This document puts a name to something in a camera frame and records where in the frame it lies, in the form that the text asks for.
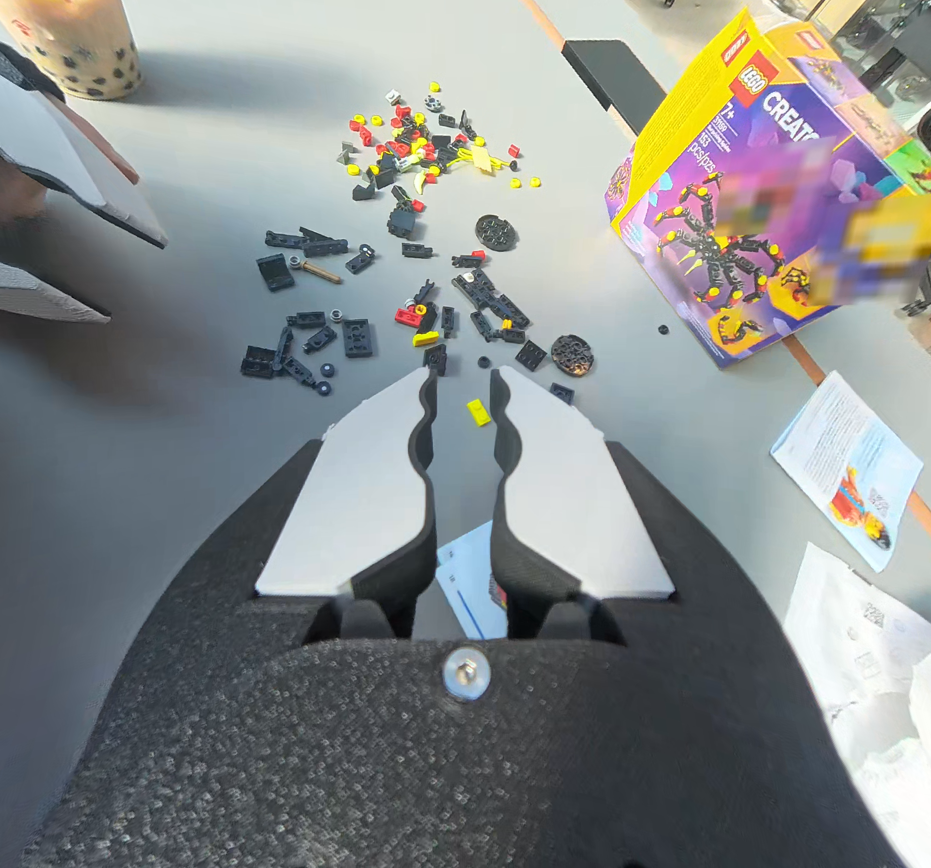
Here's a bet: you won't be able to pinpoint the open blue instruction booklet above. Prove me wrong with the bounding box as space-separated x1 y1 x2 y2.
435 519 510 641

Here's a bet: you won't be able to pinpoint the pile of toy bricks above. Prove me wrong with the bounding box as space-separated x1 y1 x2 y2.
240 80 597 404

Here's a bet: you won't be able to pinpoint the purple yellow toy box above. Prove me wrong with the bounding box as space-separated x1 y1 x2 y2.
604 6 931 372

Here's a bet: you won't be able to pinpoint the white leaflet with figure print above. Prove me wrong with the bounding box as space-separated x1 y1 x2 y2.
770 371 926 573

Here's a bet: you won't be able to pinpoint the crumpled white paper bag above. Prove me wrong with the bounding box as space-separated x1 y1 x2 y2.
822 664 931 868

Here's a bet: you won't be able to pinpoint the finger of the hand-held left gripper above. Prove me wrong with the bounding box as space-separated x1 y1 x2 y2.
0 72 170 251
0 261 112 324

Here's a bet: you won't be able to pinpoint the crumpled clear plastic bags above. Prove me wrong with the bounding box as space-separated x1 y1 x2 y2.
782 543 931 709

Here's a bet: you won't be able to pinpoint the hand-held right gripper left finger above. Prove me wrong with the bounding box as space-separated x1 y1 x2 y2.
253 366 439 600

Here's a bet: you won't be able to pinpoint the black round toy plate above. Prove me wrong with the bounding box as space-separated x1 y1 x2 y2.
550 333 596 379
476 214 519 253

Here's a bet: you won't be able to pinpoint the black desk cable flap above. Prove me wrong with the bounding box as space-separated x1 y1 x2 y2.
563 39 668 136

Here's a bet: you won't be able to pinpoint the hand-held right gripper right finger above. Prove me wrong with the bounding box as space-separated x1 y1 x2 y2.
489 365 677 600

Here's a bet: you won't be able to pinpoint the bubble tea cup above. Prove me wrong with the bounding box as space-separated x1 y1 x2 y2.
0 0 144 100

